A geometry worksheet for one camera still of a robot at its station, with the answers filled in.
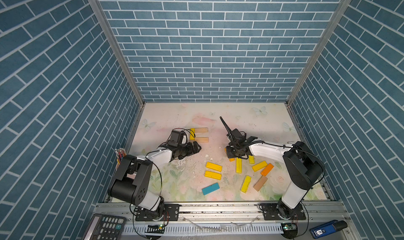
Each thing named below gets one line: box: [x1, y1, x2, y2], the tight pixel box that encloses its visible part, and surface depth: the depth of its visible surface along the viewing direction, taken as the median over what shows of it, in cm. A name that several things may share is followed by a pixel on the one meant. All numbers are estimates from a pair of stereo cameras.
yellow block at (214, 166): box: [205, 161, 223, 172], surface depth 90 cm
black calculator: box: [81, 213, 127, 240], surface depth 69 cm
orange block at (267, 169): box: [260, 163, 275, 177], surface depth 88 cm
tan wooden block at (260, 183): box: [253, 175, 268, 192], surface depth 84 cm
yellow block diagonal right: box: [251, 160, 268, 172], surface depth 90 cm
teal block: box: [202, 182, 220, 196], surface depth 83 cm
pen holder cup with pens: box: [114, 147, 127, 171], surface depth 78 cm
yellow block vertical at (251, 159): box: [248, 155, 256, 164], surface depth 93 cm
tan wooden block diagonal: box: [194, 136, 209, 143], surface depth 101 cm
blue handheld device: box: [309, 219, 348, 239], surface depth 69 cm
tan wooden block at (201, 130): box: [194, 127, 209, 134], surface depth 107 cm
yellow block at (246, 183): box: [240, 174, 252, 194], surface depth 84 cm
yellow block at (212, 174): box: [204, 170, 222, 180], surface depth 86 cm
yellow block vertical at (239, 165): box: [236, 157, 243, 174], surface depth 90 cm
